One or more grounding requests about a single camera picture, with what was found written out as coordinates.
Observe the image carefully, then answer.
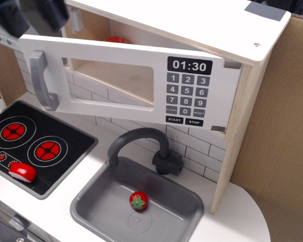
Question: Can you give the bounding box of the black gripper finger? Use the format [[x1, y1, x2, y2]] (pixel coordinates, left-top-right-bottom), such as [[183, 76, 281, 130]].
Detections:
[[0, 0, 30, 38], [36, 0, 69, 33]]

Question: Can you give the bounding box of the grey microwave door handle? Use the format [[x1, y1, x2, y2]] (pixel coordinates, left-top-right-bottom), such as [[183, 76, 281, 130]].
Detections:
[[29, 50, 59, 111]]

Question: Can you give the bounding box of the white toy microwave door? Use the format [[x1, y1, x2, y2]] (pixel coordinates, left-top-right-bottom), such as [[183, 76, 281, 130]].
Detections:
[[20, 35, 242, 132]]

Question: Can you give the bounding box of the red object inside microwave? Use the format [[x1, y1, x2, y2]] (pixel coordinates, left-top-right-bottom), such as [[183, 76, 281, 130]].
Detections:
[[104, 36, 130, 44]]

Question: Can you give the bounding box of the white wooden microwave cabinet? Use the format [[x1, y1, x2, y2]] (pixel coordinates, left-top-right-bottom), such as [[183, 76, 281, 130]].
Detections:
[[62, 1, 290, 214]]

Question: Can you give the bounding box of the grey toy range hood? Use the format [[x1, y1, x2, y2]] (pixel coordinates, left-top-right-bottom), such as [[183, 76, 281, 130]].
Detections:
[[0, 25, 22, 52]]

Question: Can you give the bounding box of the black toy stove top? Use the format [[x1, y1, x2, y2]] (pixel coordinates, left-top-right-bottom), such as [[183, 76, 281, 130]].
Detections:
[[0, 101, 98, 200]]

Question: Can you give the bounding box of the red white toy sushi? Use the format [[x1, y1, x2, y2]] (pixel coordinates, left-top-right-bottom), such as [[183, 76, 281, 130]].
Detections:
[[8, 162, 37, 183]]

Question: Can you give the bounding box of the dark grey toy faucet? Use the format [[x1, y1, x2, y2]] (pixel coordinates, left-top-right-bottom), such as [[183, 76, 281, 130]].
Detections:
[[107, 128, 184, 176]]

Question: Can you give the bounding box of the grey plastic toy sink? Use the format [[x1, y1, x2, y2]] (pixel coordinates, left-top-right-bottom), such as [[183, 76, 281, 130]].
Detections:
[[70, 157, 204, 241]]

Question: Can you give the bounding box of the red toy tomato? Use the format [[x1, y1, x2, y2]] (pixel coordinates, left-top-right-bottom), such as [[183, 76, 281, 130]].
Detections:
[[129, 191, 148, 211]]

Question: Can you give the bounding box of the grey tape patch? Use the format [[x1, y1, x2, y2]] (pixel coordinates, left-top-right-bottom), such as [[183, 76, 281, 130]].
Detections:
[[244, 1, 286, 21]]

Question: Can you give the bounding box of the brown cardboard panel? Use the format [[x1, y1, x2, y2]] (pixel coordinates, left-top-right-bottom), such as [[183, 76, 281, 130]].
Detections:
[[231, 15, 303, 241]]

